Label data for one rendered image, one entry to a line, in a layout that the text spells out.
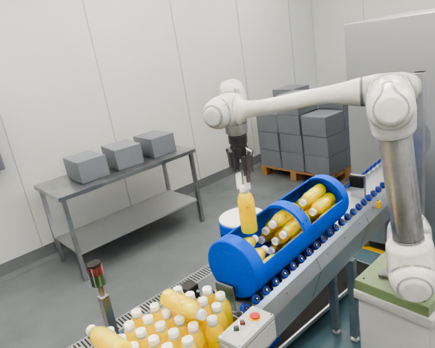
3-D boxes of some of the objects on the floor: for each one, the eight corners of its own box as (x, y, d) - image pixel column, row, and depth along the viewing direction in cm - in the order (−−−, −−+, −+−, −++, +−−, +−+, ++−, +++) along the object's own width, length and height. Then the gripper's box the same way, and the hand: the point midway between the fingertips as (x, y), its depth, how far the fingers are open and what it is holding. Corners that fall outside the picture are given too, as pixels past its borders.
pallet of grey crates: (363, 168, 580) (360, 83, 542) (330, 188, 533) (324, 96, 495) (295, 158, 669) (288, 84, 631) (262, 174, 622) (252, 95, 584)
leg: (361, 338, 280) (357, 257, 261) (357, 344, 277) (353, 262, 257) (353, 335, 284) (348, 255, 264) (349, 340, 280) (344, 259, 261)
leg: (342, 331, 290) (336, 252, 270) (337, 335, 286) (332, 256, 266) (334, 328, 294) (328, 250, 274) (330, 333, 290) (324, 254, 270)
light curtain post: (423, 314, 293) (426, 70, 239) (420, 320, 289) (422, 72, 235) (414, 311, 297) (415, 71, 243) (411, 316, 293) (411, 72, 239)
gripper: (259, 132, 161) (265, 189, 169) (228, 130, 173) (235, 183, 180) (246, 137, 156) (253, 195, 164) (215, 134, 168) (223, 188, 175)
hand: (242, 181), depth 171 cm, fingers closed on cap, 4 cm apart
